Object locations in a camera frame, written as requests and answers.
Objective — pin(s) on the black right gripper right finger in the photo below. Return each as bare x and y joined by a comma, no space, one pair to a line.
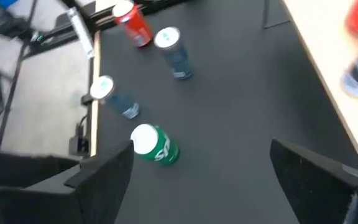
315,193

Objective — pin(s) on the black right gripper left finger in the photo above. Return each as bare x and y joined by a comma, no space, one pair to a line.
98,186

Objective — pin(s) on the green Sprite can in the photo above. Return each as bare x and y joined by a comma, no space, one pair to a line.
157,146

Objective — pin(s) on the blue silver Red Bull can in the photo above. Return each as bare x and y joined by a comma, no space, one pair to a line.
176,56
117,99

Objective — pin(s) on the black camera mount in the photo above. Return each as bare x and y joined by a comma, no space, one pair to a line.
79,143

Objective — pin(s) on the black aluminium table frame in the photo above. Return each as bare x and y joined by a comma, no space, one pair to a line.
57,32

